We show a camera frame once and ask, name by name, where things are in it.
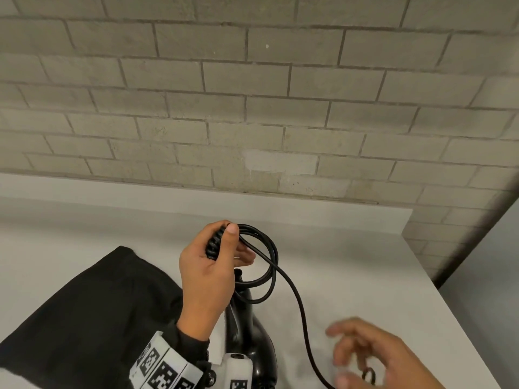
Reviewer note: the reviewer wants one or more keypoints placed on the person's right hand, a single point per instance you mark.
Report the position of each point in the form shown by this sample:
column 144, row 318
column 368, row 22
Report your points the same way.
column 389, row 360

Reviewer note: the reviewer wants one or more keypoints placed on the person's left hand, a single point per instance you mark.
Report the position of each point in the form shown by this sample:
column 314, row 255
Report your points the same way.
column 207, row 283

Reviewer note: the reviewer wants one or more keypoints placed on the black hair dryer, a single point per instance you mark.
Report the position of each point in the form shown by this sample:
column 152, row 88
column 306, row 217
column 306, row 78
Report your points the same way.
column 251, row 344

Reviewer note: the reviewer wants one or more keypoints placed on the black cloth drawstring bag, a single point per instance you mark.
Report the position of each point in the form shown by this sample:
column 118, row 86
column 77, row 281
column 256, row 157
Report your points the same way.
column 85, row 320

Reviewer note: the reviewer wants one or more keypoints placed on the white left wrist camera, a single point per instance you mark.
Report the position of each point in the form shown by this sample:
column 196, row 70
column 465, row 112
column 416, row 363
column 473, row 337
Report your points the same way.
column 235, row 372

